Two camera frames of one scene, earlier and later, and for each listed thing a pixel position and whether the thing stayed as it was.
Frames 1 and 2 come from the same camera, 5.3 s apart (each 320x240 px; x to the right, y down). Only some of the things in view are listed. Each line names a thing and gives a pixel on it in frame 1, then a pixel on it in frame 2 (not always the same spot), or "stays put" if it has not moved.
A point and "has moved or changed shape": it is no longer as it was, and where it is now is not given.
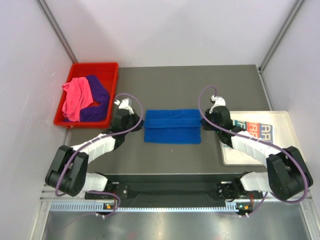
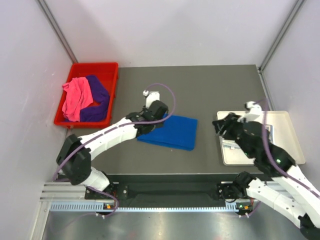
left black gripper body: [132, 119] to [157, 125]
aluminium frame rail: [48, 193] stays put
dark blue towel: [174, 126] has moved or changed shape
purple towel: [98, 113] stays put
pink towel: [78, 96] stays put
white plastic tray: [284, 135] stays put
